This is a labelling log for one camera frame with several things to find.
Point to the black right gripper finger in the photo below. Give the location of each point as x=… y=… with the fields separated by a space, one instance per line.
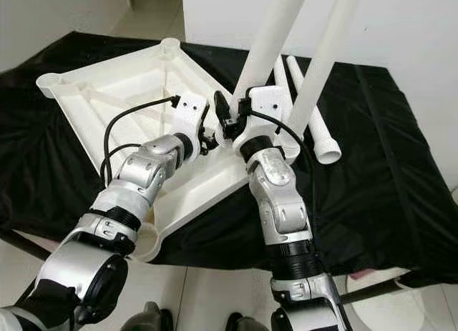
x=221 y=106

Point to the white plastic children table top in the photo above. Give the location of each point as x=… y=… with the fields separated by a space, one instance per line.
x=207 y=191

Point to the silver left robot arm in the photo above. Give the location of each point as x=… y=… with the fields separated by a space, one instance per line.
x=143 y=177

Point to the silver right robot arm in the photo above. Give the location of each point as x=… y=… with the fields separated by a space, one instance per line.
x=283 y=202

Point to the black table cloth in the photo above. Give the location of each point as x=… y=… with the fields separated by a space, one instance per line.
x=401 y=166

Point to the grey right robot foot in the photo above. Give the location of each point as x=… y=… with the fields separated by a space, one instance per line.
x=250 y=324

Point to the grey robot foot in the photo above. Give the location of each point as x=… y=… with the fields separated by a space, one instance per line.
x=250 y=324
x=150 y=320

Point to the grey left robot foot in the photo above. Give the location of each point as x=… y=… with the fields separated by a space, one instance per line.
x=150 y=320

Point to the pink table with black legs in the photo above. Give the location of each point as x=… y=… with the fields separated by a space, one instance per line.
x=36 y=248

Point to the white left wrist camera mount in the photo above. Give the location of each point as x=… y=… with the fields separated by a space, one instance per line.
x=189 y=113

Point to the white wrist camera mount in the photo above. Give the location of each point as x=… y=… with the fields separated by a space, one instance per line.
x=268 y=101
x=189 y=113

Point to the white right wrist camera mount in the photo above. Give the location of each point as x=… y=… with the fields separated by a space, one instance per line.
x=268 y=101

